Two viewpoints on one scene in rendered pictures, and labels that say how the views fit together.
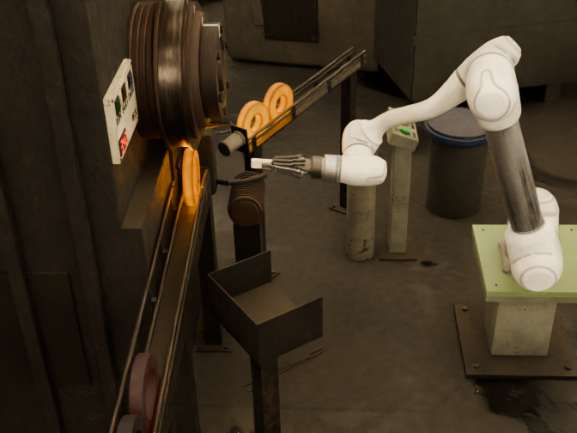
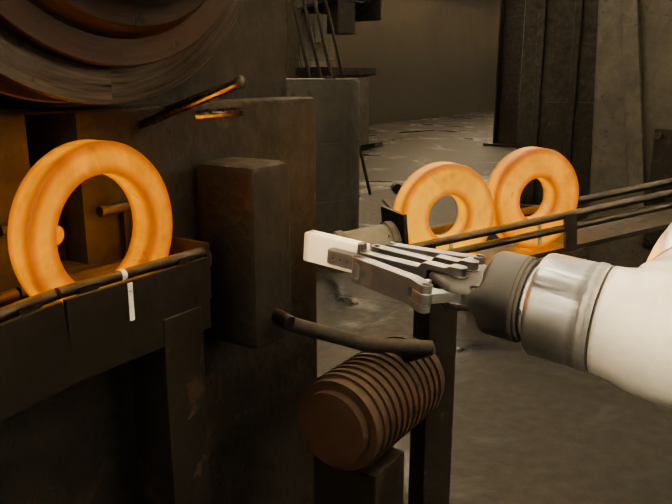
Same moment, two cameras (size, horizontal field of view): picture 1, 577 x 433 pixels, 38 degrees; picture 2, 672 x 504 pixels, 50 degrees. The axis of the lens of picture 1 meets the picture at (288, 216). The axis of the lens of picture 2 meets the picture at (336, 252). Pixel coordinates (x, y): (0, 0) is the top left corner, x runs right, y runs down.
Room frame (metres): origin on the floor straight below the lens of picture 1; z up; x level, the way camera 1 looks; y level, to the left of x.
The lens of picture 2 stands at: (1.85, -0.27, 0.91)
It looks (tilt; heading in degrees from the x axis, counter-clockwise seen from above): 14 degrees down; 31
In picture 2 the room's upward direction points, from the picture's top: straight up
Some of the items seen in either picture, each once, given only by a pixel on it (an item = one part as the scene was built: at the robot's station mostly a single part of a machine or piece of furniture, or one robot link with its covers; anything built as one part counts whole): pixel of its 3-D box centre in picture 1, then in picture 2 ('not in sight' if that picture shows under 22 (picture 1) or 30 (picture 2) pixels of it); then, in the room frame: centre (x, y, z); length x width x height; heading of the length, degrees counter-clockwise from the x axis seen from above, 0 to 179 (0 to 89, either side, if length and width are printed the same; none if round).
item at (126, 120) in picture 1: (122, 110); not in sight; (2.01, 0.43, 1.15); 0.26 x 0.02 x 0.18; 177
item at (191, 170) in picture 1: (191, 176); (97, 231); (2.35, 0.31, 0.75); 0.18 x 0.03 x 0.18; 179
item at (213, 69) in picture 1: (215, 70); not in sight; (2.34, 0.20, 1.11); 0.28 x 0.06 x 0.28; 177
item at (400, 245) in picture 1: (399, 186); not in sight; (2.99, -0.46, 0.31); 0.24 x 0.16 x 0.62; 177
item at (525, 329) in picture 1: (519, 308); not in sight; (2.37, -0.82, 0.16); 0.40 x 0.40 x 0.31; 86
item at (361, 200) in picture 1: (361, 202); not in sight; (2.96, -0.30, 0.26); 0.12 x 0.12 x 0.52
